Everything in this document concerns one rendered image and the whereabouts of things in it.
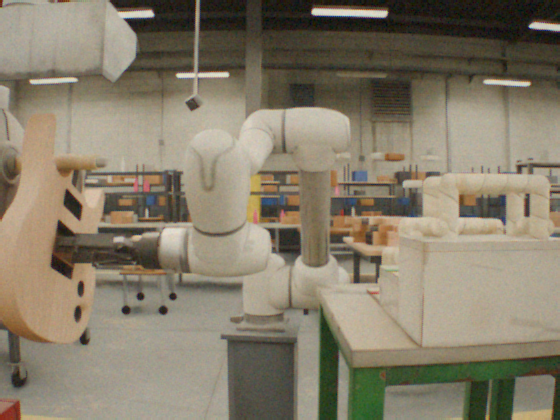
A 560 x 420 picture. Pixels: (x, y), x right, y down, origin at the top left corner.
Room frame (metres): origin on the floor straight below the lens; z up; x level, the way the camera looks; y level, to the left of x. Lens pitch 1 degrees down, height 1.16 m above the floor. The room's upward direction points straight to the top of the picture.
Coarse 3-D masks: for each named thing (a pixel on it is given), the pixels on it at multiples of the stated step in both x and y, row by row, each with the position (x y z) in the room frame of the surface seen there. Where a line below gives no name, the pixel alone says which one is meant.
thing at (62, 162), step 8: (56, 160) 0.84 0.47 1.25; (64, 160) 0.84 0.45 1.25; (72, 160) 0.84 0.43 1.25; (80, 160) 0.84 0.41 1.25; (88, 160) 0.84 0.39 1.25; (64, 168) 0.85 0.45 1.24; (72, 168) 0.85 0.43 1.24; (80, 168) 0.85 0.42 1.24; (88, 168) 0.85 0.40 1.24; (96, 168) 0.85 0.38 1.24
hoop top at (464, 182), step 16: (448, 176) 0.67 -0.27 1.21; (464, 176) 0.67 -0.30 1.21; (480, 176) 0.67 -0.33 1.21; (496, 176) 0.67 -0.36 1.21; (512, 176) 0.67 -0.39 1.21; (528, 176) 0.67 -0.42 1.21; (464, 192) 0.68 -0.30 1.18; (480, 192) 0.68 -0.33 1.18; (496, 192) 0.68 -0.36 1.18; (512, 192) 0.68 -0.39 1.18; (528, 192) 0.68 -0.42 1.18
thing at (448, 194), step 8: (440, 184) 0.68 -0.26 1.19; (448, 184) 0.67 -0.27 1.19; (440, 192) 0.68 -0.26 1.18; (448, 192) 0.67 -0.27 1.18; (456, 192) 0.67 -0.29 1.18; (440, 200) 0.68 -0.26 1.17; (448, 200) 0.67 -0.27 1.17; (456, 200) 0.67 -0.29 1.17; (440, 208) 0.68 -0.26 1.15; (448, 208) 0.67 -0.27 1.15; (456, 208) 0.67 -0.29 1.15; (440, 216) 0.68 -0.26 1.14; (448, 216) 0.67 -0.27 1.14; (456, 216) 0.67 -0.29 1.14; (448, 224) 0.67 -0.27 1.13; (456, 224) 0.67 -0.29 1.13; (448, 232) 0.67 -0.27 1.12; (456, 232) 0.67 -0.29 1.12; (440, 240) 0.68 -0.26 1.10; (448, 240) 0.67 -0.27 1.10; (456, 240) 0.67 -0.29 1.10
